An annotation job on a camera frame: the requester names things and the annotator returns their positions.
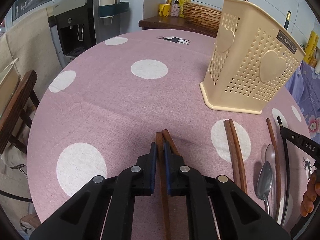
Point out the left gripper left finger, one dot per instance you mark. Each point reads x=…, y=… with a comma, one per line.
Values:
x=103, y=208

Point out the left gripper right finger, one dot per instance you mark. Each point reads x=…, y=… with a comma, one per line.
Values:
x=217, y=208

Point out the brown wooden chopstick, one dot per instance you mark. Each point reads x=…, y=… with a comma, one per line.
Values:
x=233, y=155
x=239, y=157
x=167, y=137
x=163, y=184

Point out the right hand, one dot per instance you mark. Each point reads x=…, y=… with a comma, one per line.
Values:
x=310, y=195

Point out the purple floral cloth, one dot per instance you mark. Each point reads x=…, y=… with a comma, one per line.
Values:
x=303, y=85

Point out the cream plastic utensil holder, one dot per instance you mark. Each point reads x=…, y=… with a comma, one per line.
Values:
x=253, y=58

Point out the yellow roll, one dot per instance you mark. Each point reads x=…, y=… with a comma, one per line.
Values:
x=311, y=46

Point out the pink polka dot tablecloth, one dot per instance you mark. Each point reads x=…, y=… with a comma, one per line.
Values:
x=102, y=112

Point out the dark wooden stool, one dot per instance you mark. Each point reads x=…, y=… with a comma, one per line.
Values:
x=15, y=110

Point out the cream cooking pot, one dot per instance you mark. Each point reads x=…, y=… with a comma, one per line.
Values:
x=10, y=78

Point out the woven brown basin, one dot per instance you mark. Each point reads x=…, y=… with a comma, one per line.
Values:
x=205, y=18

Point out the wooden sink counter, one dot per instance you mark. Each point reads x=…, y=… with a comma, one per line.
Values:
x=160, y=22

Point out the water dispenser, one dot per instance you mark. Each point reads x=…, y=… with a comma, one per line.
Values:
x=79, y=26

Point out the yellow mug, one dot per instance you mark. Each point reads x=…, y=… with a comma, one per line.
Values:
x=164, y=10

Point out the beige wall cloth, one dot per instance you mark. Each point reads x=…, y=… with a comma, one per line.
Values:
x=30, y=41

